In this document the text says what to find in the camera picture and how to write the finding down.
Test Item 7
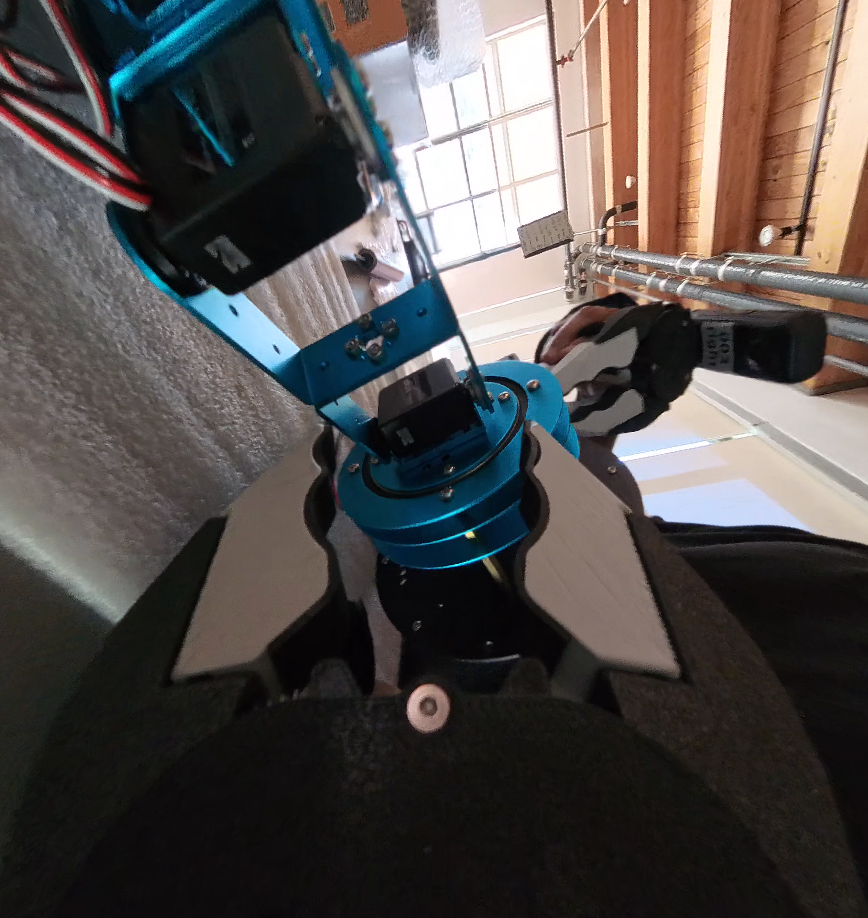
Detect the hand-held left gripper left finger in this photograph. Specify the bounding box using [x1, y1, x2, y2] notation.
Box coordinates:
[172, 430, 345, 682]

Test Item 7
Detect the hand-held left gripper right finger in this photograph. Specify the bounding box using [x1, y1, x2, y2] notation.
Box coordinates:
[516, 422, 682, 700]

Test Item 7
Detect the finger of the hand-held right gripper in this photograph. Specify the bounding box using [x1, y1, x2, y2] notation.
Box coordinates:
[549, 325, 639, 394]
[569, 391, 649, 436]

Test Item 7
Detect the brass standoff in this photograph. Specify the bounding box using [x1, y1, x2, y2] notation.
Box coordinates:
[466, 529, 512, 585]

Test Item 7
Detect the black metal base plate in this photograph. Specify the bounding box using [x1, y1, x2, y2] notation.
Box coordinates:
[373, 437, 646, 664]

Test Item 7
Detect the teal blue object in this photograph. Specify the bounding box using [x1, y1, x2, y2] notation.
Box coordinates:
[104, 0, 582, 571]

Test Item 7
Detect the person's right hand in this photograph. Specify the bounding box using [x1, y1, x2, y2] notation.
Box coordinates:
[534, 307, 608, 367]

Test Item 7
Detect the bundle of ceiling pipes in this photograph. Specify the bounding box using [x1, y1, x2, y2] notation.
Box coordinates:
[563, 201, 868, 388]

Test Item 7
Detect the paper note sheet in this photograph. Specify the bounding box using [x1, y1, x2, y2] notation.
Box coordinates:
[516, 210, 575, 259]

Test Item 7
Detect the person's black clothed torso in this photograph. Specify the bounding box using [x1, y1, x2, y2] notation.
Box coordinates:
[652, 520, 868, 918]

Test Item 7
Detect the multi-pane window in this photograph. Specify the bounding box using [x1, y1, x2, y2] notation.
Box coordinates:
[394, 18, 567, 270]

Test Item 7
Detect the white foam sheet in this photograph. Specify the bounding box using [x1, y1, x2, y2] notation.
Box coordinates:
[0, 108, 421, 689]

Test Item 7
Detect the bubble wrapped black part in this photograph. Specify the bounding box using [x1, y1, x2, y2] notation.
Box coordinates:
[404, 0, 487, 88]

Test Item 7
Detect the orange cardboard box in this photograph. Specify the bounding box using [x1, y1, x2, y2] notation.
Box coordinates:
[326, 0, 429, 148]

